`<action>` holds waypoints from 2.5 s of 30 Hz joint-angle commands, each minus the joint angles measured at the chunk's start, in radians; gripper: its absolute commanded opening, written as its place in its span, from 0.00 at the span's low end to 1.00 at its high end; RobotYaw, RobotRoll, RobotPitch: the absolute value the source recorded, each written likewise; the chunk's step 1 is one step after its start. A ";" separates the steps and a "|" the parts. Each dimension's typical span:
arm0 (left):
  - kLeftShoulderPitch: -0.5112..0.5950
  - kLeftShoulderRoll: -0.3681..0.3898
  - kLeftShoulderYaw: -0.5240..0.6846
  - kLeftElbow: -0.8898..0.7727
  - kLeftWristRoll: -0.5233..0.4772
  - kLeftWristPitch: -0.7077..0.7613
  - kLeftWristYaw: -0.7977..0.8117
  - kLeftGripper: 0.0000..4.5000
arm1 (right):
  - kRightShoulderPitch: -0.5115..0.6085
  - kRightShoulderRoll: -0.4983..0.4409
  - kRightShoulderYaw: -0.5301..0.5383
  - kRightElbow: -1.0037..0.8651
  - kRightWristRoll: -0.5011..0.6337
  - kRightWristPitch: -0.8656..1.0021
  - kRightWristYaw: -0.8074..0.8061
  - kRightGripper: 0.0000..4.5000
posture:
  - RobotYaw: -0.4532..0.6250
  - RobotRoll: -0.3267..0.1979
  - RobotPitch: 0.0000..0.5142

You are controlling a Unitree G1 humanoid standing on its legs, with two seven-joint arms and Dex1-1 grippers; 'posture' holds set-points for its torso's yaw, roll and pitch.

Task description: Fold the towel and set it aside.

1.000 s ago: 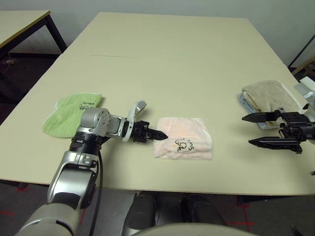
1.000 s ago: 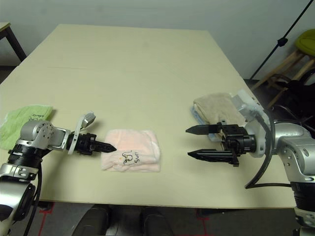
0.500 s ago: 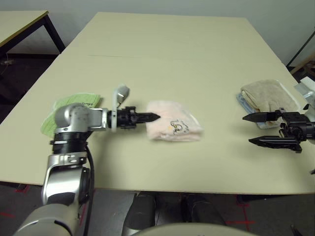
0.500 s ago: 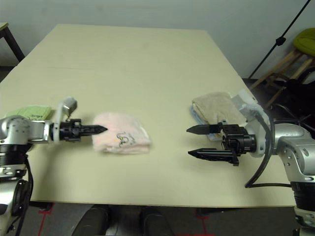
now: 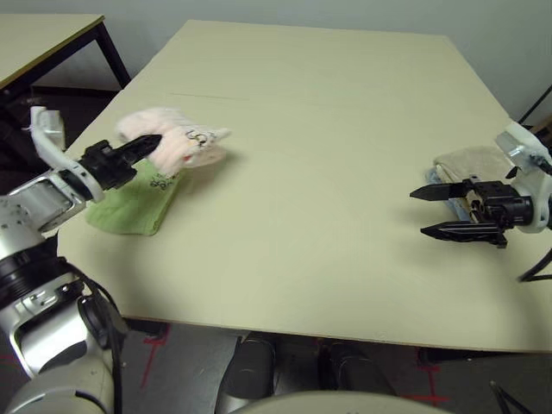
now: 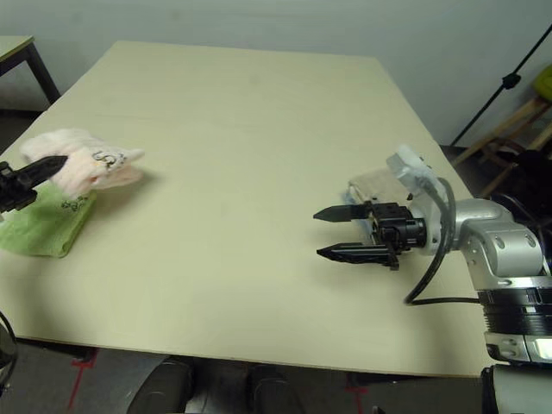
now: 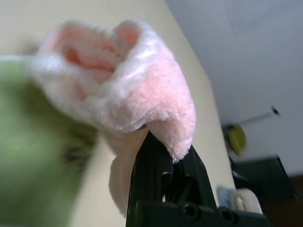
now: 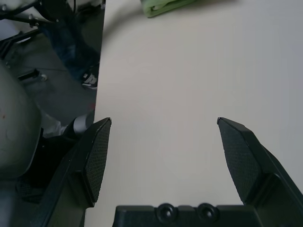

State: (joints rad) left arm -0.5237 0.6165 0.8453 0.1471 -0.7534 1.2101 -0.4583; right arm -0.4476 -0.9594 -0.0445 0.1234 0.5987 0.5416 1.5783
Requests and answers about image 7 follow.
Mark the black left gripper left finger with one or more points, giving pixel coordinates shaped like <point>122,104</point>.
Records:
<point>149,170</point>

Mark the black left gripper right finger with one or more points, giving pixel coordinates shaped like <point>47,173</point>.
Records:
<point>194,179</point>

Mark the pink towel with embroidery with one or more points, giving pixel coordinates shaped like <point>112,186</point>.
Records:
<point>142,89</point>

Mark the light blue folded towel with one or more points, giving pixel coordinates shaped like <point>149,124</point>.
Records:
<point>225,198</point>

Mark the beige folded towel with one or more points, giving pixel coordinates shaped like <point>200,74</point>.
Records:
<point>247,202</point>

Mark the green folded towel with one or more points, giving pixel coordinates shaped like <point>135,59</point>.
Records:
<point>28,142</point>

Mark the green cushioned wooden stool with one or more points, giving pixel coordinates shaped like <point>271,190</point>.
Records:
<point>236,139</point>

